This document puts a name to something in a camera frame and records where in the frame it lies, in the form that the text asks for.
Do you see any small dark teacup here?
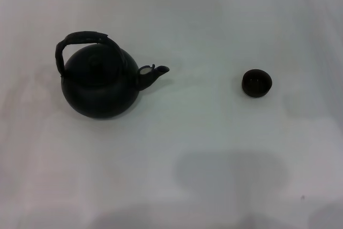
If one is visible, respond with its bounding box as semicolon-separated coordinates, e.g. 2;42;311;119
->
242;69;273;98

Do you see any black round teapot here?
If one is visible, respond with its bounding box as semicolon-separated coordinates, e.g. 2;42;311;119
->
55;31;170;120

